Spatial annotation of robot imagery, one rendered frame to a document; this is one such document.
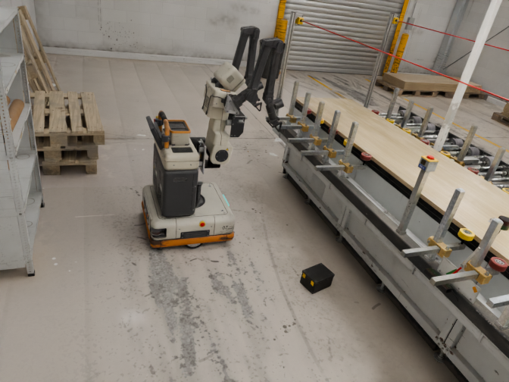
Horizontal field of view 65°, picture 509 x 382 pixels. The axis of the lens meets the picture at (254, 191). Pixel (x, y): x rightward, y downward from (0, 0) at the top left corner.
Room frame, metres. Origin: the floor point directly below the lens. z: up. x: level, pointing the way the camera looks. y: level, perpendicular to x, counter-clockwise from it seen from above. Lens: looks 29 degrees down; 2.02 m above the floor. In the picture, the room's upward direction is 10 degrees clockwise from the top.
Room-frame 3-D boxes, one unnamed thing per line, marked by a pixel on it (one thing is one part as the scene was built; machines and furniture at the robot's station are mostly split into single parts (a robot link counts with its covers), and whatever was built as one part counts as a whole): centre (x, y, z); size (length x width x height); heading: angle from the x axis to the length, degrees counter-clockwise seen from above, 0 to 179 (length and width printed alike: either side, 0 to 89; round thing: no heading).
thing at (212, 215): (2.79, 0.53, 0.16); 0.67 x 0.64 x 0.25; 115
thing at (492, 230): (1.68, -1.16, 0.91); 0.04 x 0.04 x 0.48; 25
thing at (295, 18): (4.02, -0.12, 1.20); 0.15 x 0.12 x 1.00; 25
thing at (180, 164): (2.75, 0.61, 0.59); 0.55 x 0.34 x 0.83; 25
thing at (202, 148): (2.92, 0.40, 0.68); 0.28 x 0.27 x 0.25; 25
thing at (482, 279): (1.66, -1.18, 0.85); 0.14 x 0.06 x 0.05; 25
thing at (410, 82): (9.84, -3.75, 0.23); 2.41 x 0.77 x 0.17; 117
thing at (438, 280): (1.61, -1.10, 0.84); 0.43 x 0.03 x 0.04; 115
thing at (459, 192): (1.91, -1.06, 0.93); 0.04 x 0.04 x 0.48; 25
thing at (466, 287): (1.70, -1.13, 0.75); 0.26 x 0.01 x 0.10; 25
